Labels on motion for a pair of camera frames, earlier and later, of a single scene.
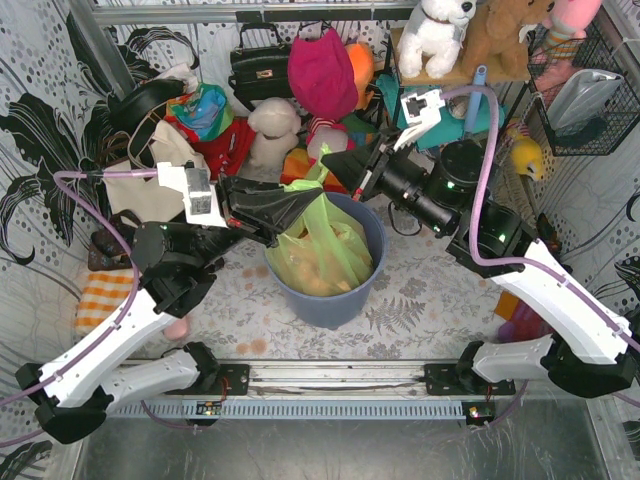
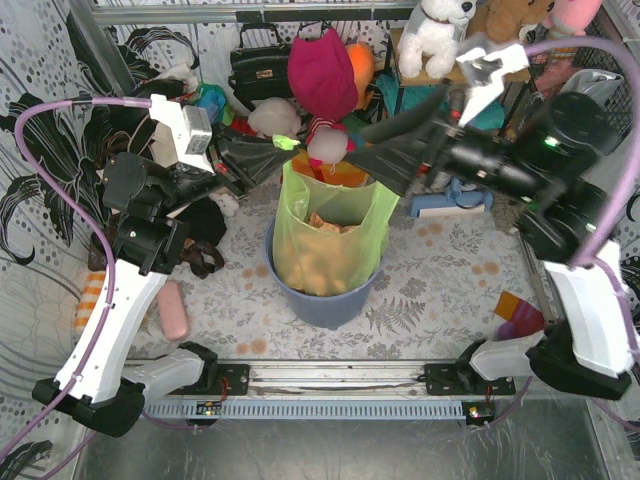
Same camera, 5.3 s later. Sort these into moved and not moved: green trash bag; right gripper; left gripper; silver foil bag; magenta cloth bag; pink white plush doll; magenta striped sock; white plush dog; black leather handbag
Moved: left gripper; right gripper; green trash bag
Not moved: black leather handbag; white plush dog; magenta striped sock; magenta cloth bag; silver foil bag; pink white plush doll
